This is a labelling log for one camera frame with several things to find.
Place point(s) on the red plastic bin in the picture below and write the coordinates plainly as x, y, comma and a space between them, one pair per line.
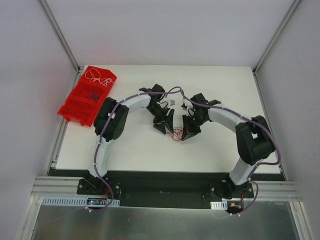
86, 98

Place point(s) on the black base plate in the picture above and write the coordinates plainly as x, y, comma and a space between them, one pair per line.
152, 189

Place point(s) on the left aluminium frame post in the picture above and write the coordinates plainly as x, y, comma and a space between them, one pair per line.
59, 34

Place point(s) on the aluminium frame post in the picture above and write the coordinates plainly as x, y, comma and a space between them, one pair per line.
276, 35
59, 34

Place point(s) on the left white cable duct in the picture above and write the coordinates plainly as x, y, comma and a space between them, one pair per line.
79, 202

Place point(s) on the right aluminium frame post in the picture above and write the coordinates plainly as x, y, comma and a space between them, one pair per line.
276, 35

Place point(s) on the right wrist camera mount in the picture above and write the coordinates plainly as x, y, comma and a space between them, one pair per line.
186, 105

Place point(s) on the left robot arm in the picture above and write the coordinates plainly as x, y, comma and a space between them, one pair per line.
109, 125

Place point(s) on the right white cable duct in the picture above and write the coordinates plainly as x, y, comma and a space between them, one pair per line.
226, 204

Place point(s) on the white cable duct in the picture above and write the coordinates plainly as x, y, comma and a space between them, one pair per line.
226, 204
79, 202

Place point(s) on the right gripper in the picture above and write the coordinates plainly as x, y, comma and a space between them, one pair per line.
191, 122

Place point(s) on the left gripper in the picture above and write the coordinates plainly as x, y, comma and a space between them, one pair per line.
163, 119

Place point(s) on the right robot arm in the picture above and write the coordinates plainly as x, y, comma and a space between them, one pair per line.
254, 143

